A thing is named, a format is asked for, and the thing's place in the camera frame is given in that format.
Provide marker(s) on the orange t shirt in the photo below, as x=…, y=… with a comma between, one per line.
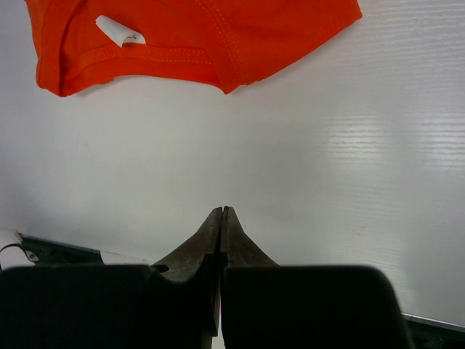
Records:
x=226, y=44

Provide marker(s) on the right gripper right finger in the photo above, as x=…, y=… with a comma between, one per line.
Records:
x=236, y=249

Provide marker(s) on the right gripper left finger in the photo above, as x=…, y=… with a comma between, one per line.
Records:
x=191, y=274

